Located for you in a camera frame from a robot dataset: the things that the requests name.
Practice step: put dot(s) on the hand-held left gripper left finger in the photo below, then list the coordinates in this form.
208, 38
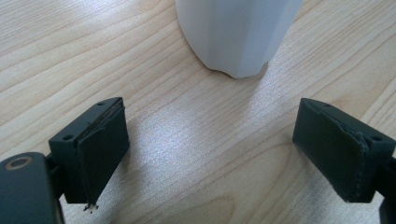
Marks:
99, 155

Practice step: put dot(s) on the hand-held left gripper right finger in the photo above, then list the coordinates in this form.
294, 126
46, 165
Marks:
330, 149

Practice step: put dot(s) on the white faceted vase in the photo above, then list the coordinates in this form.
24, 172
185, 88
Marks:
239, 34

